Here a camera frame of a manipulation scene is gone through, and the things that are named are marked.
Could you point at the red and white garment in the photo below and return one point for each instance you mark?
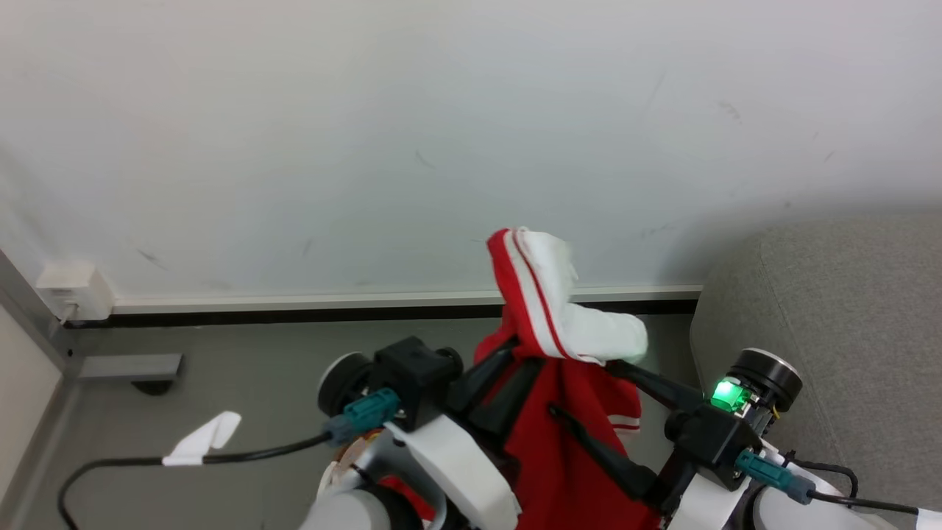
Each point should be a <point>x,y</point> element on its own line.
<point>567,442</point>

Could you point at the grey metal frame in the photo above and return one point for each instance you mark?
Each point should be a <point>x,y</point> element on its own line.
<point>29,316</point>

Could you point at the white wall socket box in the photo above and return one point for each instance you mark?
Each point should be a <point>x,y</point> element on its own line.
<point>73,288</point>

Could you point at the white tape label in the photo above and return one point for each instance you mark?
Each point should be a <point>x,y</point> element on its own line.
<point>202,442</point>

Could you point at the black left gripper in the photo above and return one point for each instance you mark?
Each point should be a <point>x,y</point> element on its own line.
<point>416,375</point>

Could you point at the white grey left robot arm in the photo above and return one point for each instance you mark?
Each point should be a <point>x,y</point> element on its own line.
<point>456,464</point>

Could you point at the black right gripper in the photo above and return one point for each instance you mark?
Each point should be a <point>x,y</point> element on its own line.
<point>710,442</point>

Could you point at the grey fabric sofa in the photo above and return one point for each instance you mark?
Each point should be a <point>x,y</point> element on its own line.
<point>854,316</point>

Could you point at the grey metal foot bracket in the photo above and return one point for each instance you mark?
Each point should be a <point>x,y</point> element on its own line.
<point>132,366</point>

